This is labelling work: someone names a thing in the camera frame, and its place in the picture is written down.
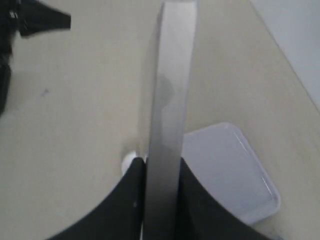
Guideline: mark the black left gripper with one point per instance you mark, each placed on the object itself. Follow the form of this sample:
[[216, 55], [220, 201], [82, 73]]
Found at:
[[29, 17]]

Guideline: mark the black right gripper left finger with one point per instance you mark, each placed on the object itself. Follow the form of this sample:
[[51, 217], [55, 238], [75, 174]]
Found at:
[[119, 216]]

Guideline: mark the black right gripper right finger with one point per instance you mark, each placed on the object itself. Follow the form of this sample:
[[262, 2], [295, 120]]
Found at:
[[200, 217]]

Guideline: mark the blue moon cover book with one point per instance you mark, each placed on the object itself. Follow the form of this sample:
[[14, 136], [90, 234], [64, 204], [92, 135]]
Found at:
[[175, 53]]

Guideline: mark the white plastic tray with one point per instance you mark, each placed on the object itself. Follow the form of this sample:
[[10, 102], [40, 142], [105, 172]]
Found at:
[[226, 166]]

